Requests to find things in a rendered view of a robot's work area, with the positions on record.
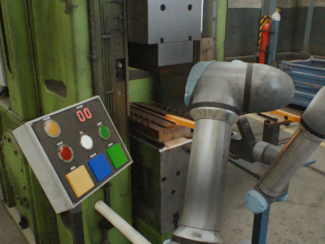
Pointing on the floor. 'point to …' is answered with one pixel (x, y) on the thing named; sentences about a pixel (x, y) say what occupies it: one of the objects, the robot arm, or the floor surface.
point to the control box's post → (77, 224)
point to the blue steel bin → (305, 79)
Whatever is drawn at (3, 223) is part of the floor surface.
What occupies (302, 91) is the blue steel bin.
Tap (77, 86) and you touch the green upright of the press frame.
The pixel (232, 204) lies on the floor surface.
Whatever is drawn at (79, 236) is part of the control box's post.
